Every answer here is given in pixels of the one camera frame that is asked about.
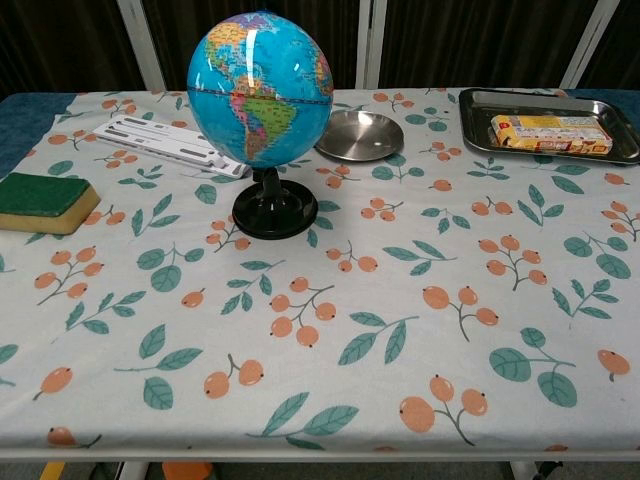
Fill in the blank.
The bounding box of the blue desk globe black stand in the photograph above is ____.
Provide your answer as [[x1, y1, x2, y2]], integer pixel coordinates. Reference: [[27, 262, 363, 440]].
[[186, 10, 335, 241]]

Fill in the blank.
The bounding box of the white folding laptop stand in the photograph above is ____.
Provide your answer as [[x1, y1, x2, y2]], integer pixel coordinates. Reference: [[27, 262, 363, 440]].
[[92, 114, 253, 179]]

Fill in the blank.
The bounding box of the rectangular stainless steel tray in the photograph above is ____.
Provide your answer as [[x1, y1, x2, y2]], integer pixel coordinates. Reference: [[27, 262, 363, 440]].
[[458, 87, 640, 166]]

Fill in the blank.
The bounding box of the white partition frame post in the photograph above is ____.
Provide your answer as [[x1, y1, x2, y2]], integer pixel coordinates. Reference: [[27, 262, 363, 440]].
[[115, 0, 167, 92], [354, 0, 389, 90], [559, 0, 614, 90]]

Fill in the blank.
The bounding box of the green yellow scrubbing sponge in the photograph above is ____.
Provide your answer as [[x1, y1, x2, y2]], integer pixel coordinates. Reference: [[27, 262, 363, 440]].
[[0, 172, 102, 236]]

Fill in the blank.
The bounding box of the round stainless steel plate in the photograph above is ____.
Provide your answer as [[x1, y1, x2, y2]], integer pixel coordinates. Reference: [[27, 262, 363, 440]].
[[314, 109, 405, 163]]

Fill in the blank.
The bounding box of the yellow packaged biscuit pack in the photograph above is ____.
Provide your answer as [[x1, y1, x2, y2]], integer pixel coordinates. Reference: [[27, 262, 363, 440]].
[[489, 114, 614, 156]]

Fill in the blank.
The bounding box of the floral fruit print tablecloth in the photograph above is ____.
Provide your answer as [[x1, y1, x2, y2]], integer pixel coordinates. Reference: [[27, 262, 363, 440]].
[[0, 88, 640, 452]]

